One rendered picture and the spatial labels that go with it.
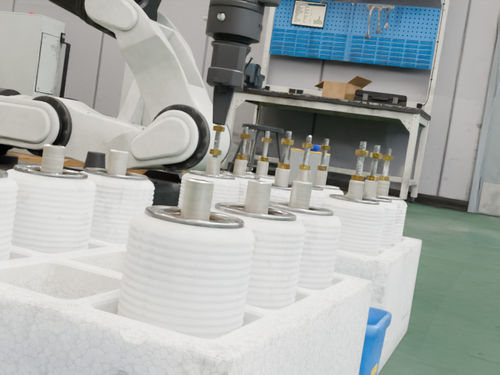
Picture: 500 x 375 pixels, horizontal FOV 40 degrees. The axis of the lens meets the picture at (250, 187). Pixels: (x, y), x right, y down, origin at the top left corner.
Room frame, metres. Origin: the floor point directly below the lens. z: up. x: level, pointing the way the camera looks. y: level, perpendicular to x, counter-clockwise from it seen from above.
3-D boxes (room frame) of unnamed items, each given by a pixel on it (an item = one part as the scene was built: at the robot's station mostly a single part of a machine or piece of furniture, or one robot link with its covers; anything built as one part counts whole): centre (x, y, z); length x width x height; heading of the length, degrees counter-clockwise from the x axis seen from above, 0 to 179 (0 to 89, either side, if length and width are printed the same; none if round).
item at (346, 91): (5.96, -0.66, 0.87); 0.40 x 0.30 x 0.23; 55
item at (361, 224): (1.03, -0.16, 0.16); 0.10 x 0.10 x 0.18
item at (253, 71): (5.81, 0.13, 0.87); 0.41 x 0.17 x 0.25; 159
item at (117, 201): (0.83, 0.16, 0.16); 0.10 x 0.10 x 0.18
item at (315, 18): (6.32, -0.30, 1.54); 0.32 x 0.02 x 0.25; 69
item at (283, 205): (0.73, -0.05, 0.25); 0.08 x 0.08 x 0.01
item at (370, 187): (1.14, -0.20, 0.26); 0.02 x 0.02 x 0.03
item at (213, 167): (1.11, 0.06, 0.26); 0.02 x 0.02 x 0.03
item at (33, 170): (0.72, 0.21, 0.25); 0.08 x 0.08 x 0.01
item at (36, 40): (4.32, 1.11, 0.45); 1.51 x 0.57 x 0.74; 159
